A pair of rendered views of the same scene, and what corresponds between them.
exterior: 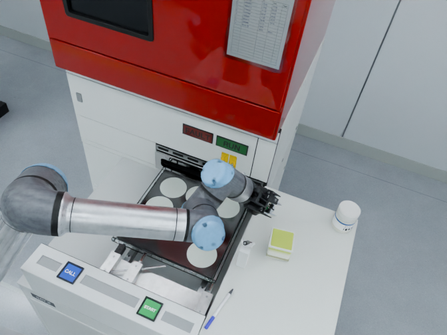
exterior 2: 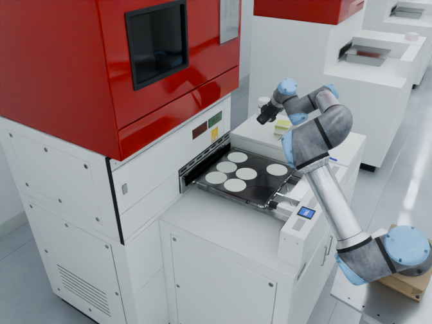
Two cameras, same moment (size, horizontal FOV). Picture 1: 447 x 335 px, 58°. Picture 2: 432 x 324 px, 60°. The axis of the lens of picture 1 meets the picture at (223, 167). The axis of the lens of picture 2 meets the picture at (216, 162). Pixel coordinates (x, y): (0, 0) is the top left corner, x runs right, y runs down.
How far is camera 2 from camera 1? 167 cm
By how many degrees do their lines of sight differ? 57
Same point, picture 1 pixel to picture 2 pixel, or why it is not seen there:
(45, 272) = (307, 225)
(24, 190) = (335, 112)
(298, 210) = (252, 125)
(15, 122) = not seen: outside the picture
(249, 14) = (226, 9)
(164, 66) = (194, 81)
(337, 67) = not seen: hidden behind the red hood
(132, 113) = (162, 159)
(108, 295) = not seen: hidden behind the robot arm
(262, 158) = (227, 113)
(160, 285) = (299, 190)
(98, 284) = (313, 201)
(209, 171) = (289, 85)
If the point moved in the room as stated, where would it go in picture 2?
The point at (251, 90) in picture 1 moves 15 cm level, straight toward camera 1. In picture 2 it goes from (229, 60) to (263, 63)
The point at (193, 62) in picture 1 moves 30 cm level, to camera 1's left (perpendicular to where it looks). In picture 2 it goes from (207, 64) to (181, 91)
